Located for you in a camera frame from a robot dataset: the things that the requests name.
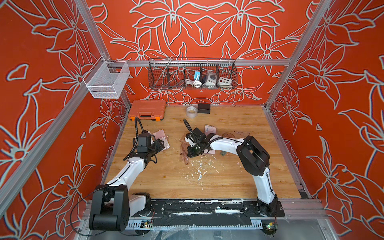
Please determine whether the pink banknote bundle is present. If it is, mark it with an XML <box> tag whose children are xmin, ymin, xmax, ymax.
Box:
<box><xmin>153</xmin><ymin>130</ymin><xmax>170</xmax><ymax>151</ymax></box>

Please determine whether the pink tinted straight ruler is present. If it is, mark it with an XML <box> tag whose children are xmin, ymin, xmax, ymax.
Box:
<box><xmin>181</xmin><ymin>143</ymin><xmax>190</xmax><ymax>165</ymax></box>

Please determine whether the pink tinted triangle ruler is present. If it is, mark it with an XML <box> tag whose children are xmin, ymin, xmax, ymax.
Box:
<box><xmin>180</xmin><ymin>137</ymin><xmax>188</xmax><ymax>144</ymax></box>

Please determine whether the clear protractor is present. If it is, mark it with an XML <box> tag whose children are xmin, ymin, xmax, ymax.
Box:
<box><xmin>222</xmin><ymin>133</ymin><xmax>236</xmax><ymax>139</ymax></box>

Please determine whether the clear triangle ruler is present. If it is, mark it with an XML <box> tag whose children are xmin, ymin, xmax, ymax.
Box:
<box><xmin>236</xmin><ymin>131</ymin><xmax>251</xmax><ymax>139</ymax></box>

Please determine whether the pink ruler set pouch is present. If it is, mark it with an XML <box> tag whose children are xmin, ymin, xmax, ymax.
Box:
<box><xmin>204</xmin><ymin>125</ymin><xmax>217</xmax><ymax>155</ymax></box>

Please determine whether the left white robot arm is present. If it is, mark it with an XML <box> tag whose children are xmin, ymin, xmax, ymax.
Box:
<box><xmin>89</xmin><ymin>132</ymin><xmax>165</xmax><ymax>232</ymax></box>

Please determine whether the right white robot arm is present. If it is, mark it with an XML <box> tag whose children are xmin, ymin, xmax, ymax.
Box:
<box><xmin>185</xmin><ymin>128</ymin><xmax>280</xmax><ymax>217</ymax></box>

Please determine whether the clear tape roll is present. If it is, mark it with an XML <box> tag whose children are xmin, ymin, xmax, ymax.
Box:
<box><xmin>186</xmin><ymin>106</ymin><xmax>198</xmax><ymax>119</ymax></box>

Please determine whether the small black box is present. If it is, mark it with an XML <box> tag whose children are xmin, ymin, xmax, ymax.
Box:
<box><xmin>198</xmin><ymin>103</ymin><xmax>211</xmax><ymax>114</ymax></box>

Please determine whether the orange plastic tool case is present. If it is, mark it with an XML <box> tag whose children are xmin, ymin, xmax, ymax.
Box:
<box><xmin>128</xmin><ymin>100</ymin><xmax>166</xmax><ymax>122</ymax></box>

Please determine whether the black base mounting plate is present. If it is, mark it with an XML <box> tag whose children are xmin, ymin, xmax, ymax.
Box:
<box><xmin>128</xmin><ymin>199</ymin><xmax>286</xmax><ymax>218</ymax></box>

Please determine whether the white button box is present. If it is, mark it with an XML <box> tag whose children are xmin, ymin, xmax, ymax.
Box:
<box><xmin>219</xmin><ymin>77</ymin><xmax>232</xmax><ymax>88</ymax></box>

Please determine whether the blue small box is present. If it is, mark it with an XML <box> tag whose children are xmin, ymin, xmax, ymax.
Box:
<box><xmin>194</xmin><ymin>71</ymin><xmax>201</xmax><ymax>81</ymax></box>

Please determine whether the black wire wall basket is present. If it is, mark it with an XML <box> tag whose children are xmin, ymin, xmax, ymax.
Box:
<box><xmin>148</xmin><ymin>57</ymin><xmax>238</xmax><ymax>90</ymax></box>

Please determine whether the clear plastic wall bin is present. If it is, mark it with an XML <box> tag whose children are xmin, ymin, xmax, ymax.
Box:
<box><xmin>84</xmin><ymin>62</ymin><xmax>130</xmax><ymax>99</ymax></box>

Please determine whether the white cable duct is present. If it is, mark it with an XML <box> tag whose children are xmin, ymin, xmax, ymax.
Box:
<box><xmin>125</xmin><ymin>220</ymin><xmax>264</xmax><ymax>231</ymax></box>

